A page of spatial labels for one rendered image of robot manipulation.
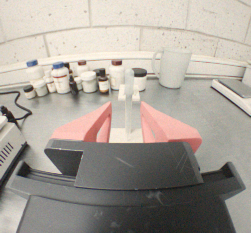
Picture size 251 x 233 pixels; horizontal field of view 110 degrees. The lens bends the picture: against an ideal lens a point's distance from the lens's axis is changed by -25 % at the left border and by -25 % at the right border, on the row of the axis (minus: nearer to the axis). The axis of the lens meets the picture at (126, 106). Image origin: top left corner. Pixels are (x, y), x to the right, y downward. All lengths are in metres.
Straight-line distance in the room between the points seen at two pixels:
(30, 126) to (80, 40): 0.41
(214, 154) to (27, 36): 0.81
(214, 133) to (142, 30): 0.49
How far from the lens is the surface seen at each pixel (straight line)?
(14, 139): 0.32
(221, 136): 0.37
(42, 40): 0.66
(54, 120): 0.37
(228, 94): 0.59
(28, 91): 0.54
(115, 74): 0.43
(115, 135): 0.27
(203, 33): 0.74
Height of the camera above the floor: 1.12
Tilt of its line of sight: 36 degrees down
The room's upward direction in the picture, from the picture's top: straight up
